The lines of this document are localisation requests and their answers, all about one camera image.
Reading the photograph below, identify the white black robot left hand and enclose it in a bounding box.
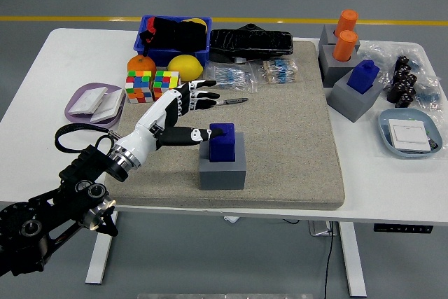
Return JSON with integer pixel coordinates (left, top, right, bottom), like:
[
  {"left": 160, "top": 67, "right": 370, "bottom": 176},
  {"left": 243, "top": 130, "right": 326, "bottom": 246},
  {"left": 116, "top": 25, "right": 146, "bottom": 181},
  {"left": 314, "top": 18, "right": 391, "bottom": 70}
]
[{"left": 113, "top": 79, "right": 227, "bottom": 167}]

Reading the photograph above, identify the blue square seal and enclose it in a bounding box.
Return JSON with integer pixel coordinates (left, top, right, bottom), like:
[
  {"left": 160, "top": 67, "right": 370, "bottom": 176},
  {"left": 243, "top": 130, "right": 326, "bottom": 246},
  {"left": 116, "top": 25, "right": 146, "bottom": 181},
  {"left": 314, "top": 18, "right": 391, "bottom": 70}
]
[
  {"left": 209, "top": 123, "right": 236, "bottom": 164},
  {"left": 346, "top": 60, "right": 381, "bottom": 95}
]

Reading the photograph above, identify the grey square seal holder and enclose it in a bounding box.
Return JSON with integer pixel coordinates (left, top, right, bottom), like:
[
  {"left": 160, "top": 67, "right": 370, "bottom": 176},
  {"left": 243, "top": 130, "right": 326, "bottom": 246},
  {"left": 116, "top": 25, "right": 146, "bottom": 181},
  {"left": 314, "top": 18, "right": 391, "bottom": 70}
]
[
  {"left": 197, "top": 132, "right": 248, "bottom": 191},
  {"left": 327, "top": 67, "right": 385, "bottom": 124}
]

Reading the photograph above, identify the grey seal holder block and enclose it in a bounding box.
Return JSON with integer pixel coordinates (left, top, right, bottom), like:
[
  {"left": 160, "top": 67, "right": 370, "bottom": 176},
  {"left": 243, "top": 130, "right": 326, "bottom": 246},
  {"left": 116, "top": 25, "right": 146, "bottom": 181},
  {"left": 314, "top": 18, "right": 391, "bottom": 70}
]
[
  {"left": 318, "top": 25, "right": 361, "bottom": 51},
  {"left": 317, "top": 43, "right": 360, "bottom": 88}
]

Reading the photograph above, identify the orange cylinder seal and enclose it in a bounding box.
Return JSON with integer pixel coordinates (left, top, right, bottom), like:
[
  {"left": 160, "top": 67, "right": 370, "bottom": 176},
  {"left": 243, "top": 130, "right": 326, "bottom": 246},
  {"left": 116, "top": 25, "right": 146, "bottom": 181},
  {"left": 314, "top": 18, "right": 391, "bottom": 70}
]
[
  {"left": 335, "top": 9, "right": 360, "bottom": 36},
  {"left": 332, "top": 29, "right": 359, "bottom": 62}
]

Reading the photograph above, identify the multicolour puzzle cube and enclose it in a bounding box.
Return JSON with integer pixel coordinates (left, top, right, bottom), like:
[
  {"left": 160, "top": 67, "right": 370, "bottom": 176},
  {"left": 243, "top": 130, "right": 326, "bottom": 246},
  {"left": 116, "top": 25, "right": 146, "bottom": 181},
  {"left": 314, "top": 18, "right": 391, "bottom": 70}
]
[
  {"left": 125, "top": 70, "right": 155, "bottom": 104},
  {"left": 152, "top": 70, "right": 182, "bottom": 101}
]

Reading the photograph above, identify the orange fruit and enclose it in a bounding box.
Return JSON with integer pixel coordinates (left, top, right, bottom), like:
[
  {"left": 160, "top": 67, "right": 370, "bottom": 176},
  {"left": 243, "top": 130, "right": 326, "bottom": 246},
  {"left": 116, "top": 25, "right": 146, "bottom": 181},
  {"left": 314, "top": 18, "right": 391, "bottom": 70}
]
[{"left": 127, "top": 55, "right": 158, "bottom": 75}]

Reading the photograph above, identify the purple shallow tray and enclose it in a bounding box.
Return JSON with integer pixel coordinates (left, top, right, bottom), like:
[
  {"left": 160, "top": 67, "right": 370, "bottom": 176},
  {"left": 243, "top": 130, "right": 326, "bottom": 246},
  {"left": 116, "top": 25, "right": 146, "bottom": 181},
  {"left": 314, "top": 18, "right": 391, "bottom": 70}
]
[{"left": 64, "top": 82, "right": 126, "bottom": 132}]

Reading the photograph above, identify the yellow lemon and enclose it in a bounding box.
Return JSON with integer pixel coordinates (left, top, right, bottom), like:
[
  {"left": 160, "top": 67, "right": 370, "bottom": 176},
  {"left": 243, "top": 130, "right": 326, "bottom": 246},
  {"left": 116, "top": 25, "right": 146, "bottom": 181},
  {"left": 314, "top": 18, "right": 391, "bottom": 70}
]
[{"left": 167, "top": 55, "right": 204, "bottom": 82}]

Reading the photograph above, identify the blue plastic bin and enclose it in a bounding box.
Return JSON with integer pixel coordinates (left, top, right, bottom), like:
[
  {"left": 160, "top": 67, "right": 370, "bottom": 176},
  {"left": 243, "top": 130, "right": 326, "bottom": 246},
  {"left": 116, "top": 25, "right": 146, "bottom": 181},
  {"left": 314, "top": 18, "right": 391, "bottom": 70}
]
[{"left": 133, "top": 15, "right": 214, "bottom": 68}]

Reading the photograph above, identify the black silver pen tool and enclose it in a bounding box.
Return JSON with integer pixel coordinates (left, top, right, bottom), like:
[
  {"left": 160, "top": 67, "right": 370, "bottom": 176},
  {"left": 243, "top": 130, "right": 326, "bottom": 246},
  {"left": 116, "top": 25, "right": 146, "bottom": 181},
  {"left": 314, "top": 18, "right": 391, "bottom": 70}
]
[{"left": 215, "top": 97, "right": 250, "bottom": 106}]

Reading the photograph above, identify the clear bag of blue resistors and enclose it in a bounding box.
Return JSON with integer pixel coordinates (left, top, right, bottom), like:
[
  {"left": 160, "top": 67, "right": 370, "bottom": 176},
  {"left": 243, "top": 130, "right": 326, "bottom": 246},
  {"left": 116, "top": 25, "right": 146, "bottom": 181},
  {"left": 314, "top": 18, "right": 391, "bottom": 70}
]
[
  {"left": 250, "top": 57, "right": 300, "bottom": 85},
  {"left": 202, "top": 62, "right": 258, "bottom": 94}
]

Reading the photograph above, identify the black cloth with red patch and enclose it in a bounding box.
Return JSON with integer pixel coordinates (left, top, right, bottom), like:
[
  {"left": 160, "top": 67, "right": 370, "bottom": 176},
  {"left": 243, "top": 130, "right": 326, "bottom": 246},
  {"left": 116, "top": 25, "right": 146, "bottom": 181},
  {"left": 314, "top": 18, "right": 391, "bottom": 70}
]
[{"left": 139, "top": 15, "right": 209, "bottom": 51}]

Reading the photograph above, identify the white table leg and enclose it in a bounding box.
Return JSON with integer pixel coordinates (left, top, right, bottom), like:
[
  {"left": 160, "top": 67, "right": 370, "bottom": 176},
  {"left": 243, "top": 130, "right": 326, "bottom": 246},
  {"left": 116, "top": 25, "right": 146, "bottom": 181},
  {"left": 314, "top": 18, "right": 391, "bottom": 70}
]
[
  {"left": 85, "top": 210, "right": 119, "bottom": 285},
  {"left": 337, "top": 221, "right": 368, "bottom": 298}
]

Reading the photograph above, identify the grey-brown table mat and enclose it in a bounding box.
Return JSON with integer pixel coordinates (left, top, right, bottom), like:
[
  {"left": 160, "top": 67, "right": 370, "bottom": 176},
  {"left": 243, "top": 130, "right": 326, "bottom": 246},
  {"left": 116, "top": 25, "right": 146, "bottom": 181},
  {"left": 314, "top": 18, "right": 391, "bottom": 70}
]
[{"left": 104, "top": 40, "right": 347, "bottom": 211}]

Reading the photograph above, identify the black wrapped flat package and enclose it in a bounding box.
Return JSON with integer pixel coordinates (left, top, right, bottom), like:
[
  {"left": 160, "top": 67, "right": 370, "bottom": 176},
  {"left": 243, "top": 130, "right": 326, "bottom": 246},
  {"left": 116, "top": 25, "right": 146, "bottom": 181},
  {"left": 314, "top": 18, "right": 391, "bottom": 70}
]
[{"left": 209, "top": 22, "right": 294, "bottom": 64}]

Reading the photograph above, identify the grey box under table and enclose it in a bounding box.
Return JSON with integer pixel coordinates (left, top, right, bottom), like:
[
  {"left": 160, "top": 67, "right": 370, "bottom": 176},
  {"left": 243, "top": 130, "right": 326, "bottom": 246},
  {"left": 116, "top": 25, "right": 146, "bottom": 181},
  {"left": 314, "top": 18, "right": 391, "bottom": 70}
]
[{"left": 307, "top": 221, "right": 339, "bottom": 237}]

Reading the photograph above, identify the blue-grey shallow tray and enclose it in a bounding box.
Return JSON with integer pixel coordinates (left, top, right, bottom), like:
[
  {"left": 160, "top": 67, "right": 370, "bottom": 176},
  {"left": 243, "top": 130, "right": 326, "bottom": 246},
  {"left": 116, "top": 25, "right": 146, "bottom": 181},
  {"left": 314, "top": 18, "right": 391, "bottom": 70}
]
[{"left": 378, "top": 108, "right": 444, "bottom": 159}]

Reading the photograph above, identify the clear bag of small parts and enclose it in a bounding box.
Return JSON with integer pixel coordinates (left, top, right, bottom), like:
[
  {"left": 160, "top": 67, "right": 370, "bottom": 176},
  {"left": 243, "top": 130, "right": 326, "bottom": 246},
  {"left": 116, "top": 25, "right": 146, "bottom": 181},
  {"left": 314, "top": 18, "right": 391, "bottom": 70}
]
[{"left": 358, "top": 40, "right": 442, "bottom": 111}]

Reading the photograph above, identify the black table control panel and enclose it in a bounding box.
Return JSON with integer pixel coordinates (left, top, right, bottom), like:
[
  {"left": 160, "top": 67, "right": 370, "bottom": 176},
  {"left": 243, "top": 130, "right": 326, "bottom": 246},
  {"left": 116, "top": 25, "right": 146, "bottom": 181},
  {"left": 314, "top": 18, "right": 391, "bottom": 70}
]
[{"left": 372, "top": 223, "right": 433, "bottom": 234}]

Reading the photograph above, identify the white switch panel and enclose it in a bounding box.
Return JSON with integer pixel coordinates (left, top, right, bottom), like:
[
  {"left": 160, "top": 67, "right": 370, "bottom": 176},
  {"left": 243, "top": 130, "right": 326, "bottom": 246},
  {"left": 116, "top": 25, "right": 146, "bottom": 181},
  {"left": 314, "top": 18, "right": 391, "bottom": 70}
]
[
  {"left": 67, "top": 87, "right": 109, "bottom": 116},
  {"left": 90, "top": 88, "right": 126, "bottom": 125},
  {"left": 387, "top": 118, "right": 431, "bottom": 153}
]

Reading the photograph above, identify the black hanging power cable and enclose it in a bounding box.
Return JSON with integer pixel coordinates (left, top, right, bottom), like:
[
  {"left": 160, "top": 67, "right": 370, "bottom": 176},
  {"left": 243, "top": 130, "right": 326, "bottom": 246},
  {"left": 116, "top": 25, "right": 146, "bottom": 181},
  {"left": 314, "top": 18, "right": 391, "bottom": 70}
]
[{"left": 323, "top": 221, "right": 335, "bottom": 299}]

